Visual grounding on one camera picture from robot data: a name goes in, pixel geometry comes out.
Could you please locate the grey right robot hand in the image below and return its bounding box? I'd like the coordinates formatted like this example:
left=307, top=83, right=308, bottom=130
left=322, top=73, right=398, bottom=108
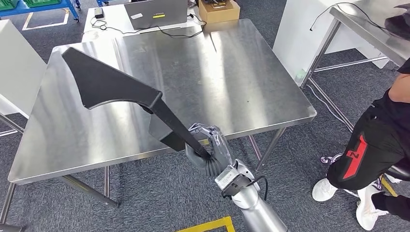
left=185, top=123, right=234, bottom=177

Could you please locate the black plastic bracket panel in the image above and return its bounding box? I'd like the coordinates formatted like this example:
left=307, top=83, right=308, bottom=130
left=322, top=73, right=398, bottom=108
left=61, top=47, right=212, bottom=159

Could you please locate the stainless steel workbench table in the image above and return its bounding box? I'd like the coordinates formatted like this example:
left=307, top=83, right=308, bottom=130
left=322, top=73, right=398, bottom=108
left=0, top=18, right=318, bottom=225

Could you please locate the yellow floor tape square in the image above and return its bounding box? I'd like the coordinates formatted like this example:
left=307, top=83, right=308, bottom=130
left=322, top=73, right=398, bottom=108
left=380, top=175, right=398, bottom=198
left=175, top=216, right=236, bottom=232

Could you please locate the brown cardboard box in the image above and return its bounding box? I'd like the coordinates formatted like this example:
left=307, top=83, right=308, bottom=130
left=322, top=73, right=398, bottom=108
left=198, top=0, right=241, bottom=24

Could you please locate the white partition panel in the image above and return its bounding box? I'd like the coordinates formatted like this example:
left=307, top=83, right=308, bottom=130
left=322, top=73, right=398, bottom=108
left=272, top=0, right=390, bottom=87
left=0, top=19, right=48, bottom=120

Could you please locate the grey laptop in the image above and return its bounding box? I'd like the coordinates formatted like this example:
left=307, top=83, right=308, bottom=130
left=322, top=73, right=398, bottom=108
left=124, top=0, right=189, bottom=31

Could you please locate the person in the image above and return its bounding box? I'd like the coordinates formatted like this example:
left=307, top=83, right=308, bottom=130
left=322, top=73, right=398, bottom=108
left=312, top=58, right=410, bottom=232

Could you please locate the white desk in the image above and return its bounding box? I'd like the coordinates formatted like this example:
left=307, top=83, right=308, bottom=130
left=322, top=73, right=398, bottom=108
left=81, top=2, right=205, bottom=43

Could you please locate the green plastic bin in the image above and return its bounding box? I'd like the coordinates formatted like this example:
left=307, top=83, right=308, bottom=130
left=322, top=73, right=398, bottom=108
left=0, top=0, right=19, bottom=11
left=24, top=0, right=62, bottom=8

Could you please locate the blue metal cart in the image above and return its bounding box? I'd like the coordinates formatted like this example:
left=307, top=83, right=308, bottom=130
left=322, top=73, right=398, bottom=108
left=0, top=0, right=81, bottom=22

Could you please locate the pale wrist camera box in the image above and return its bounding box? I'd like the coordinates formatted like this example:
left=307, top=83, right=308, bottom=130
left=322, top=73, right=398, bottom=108
left=214, top=165, right=252, bottom=197

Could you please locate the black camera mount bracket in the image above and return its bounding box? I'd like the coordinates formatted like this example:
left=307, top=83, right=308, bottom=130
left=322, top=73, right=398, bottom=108
left=221, top=175, right=254, bottom=199

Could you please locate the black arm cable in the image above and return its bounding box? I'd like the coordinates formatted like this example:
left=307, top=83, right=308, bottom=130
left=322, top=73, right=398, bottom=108
left=245, top=175, right=269, bottom=202

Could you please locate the black laptop cable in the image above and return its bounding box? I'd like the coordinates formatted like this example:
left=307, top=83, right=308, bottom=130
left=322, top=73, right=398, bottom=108
left=89, top=13, right=207, bottom=39

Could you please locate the thin black cable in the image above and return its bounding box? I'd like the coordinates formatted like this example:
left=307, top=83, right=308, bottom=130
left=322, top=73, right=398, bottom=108
left=309, top=2, right=388, bottom=33

